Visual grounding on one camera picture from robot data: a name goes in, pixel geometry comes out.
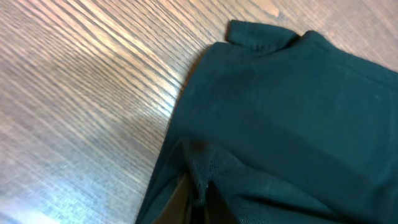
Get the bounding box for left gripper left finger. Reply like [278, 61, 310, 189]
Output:
[152, 174, 192, 224]

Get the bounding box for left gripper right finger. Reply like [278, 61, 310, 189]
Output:
[204, 182, 239, 224]

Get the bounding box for black polo shirt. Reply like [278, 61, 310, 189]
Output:
[136, 20, 397, 223]

